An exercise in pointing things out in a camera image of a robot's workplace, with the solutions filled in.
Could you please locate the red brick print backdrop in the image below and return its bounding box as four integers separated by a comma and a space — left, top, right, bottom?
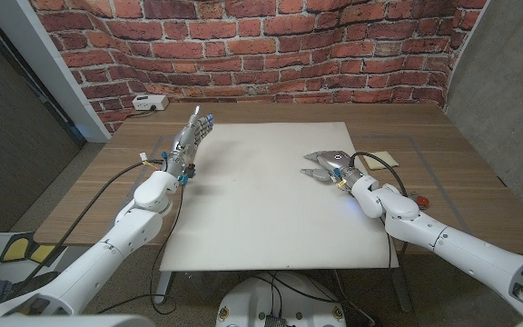
28, 0, 489, 134

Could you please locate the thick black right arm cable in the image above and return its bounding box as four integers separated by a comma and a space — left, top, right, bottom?
349, 151, 409, 255

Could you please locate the white power outlet box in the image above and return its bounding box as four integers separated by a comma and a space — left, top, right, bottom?
131, 94, 170, 112

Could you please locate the thin black left wrist cable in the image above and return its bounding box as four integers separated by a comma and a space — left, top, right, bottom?
97, 183, 185, 315

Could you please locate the metal table leg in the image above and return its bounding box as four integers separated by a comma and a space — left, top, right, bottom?
390, 267, 413, 313
154, 271, 174, 304

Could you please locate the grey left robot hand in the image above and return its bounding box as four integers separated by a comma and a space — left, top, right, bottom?
163, 105, 215, 183

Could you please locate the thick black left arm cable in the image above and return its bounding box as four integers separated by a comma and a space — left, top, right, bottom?
29, 158, 165, 282

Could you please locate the white door frame post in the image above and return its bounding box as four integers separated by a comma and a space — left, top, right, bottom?
0, 0, 112, 143

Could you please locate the large white table mat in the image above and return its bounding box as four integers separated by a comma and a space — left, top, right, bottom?
159, 121, 400, 273

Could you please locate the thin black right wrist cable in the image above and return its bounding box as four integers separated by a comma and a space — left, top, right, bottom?
381, 217, 393, 270

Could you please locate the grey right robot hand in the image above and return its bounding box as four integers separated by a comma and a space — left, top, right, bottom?
300, 149, 365, 192

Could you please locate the yellow black foot pedal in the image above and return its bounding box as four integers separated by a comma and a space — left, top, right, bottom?
0, 232, 58, 267

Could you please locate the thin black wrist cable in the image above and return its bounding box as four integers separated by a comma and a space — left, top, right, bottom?
97, 183, 185, 315
381, 217, 393, 270

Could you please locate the white robot torso shell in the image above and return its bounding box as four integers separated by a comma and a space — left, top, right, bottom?
0, 314, 156, 327

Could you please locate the black shoe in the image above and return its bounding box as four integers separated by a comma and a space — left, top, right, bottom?
9, 271, 61, 297

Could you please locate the small red grey object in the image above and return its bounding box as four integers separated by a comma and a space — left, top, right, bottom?
409, 191, 430, 211

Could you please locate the black outlet box cable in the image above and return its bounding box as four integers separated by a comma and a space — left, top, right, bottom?
127, 104, 157, 118

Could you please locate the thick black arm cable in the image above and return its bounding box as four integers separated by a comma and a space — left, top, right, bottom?
349, 151, 409, 255
29, 158, 165, 282

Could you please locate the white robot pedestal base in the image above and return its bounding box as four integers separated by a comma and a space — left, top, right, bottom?
214, 272, 348, 327

